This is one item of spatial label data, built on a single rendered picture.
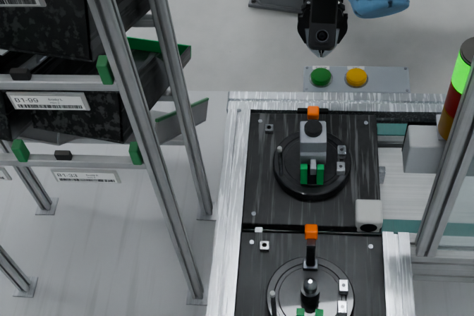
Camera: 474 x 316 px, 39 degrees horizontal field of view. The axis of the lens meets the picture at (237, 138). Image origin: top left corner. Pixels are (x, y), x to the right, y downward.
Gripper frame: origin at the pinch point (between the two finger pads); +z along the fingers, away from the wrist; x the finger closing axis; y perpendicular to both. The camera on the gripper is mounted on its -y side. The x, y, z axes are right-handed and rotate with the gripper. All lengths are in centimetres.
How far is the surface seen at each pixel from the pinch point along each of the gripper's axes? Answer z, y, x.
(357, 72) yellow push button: 6.6, 1.4, -7.4
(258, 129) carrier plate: 6.8, -12.8, 11.6
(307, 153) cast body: -1.8, -23.6, 2.2
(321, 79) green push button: 6.6, -0.6, -0.2
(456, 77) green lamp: -34, -33, -15
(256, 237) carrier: 6.7, -35.5, 10.6
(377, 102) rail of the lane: 8.5, -4.7, -11.1
